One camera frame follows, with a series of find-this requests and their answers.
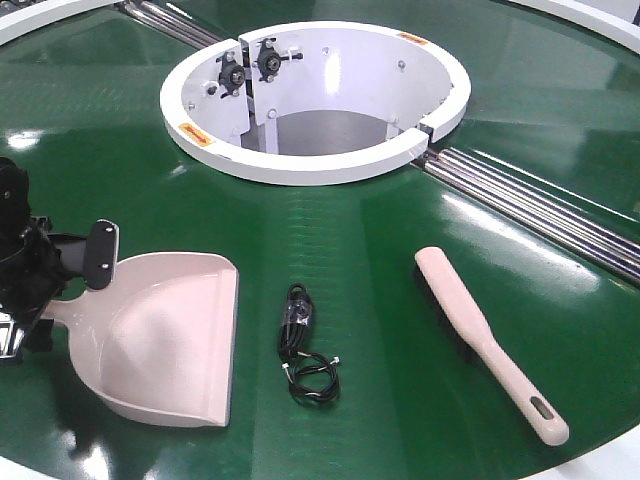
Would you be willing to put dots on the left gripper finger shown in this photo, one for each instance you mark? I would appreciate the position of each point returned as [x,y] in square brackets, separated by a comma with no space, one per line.
[11,337]
[100,254]

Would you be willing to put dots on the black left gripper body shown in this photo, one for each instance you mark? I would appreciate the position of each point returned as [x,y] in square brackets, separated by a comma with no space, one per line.
[34,270]

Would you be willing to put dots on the pink plastic dustpan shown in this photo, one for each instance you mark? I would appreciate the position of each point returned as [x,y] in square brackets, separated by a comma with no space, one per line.
[156,345]

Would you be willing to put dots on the pink hand brush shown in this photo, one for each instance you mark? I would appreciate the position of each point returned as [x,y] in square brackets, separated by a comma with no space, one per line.
[469,322]

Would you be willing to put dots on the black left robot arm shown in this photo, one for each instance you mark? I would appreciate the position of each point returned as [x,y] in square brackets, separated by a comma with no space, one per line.
[15,208]

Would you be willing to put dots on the orange warning label front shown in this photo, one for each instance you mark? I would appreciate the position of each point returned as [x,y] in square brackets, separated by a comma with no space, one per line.
[198,136]

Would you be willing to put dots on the orange warning label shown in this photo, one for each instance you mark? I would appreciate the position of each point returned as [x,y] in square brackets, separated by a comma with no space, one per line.
[413,38]
[198,136]

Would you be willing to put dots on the black bearing left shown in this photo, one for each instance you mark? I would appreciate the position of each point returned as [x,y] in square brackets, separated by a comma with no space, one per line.
[232,75]

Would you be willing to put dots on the black bearing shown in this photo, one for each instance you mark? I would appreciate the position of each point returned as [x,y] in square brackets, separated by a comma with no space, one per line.
[232,75]
[269,61]

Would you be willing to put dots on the chrome rollers top left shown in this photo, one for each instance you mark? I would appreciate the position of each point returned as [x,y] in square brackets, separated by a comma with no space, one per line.
[170,22]

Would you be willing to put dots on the chrome rollers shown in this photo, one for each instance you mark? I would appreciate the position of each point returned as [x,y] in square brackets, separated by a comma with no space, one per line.
[170,22]
[535,208]

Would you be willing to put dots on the white outer rim left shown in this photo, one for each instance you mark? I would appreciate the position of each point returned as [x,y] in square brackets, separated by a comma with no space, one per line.
[25,20]

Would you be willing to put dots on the white rim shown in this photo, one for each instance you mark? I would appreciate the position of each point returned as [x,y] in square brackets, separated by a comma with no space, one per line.
[25,20]
[622,30]

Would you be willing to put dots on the black bearing right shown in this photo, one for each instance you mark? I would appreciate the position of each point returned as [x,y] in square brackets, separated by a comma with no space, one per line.
[269,61]

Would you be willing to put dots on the orange warning label rear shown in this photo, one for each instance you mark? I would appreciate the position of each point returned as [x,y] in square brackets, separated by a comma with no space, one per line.
[413,38]

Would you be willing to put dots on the chrome rollers right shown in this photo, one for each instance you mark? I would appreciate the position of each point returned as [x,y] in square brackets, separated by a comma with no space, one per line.
[535,208]

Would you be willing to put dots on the white outer rim right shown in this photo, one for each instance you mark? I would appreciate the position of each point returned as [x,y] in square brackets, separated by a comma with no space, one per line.
[622,30]

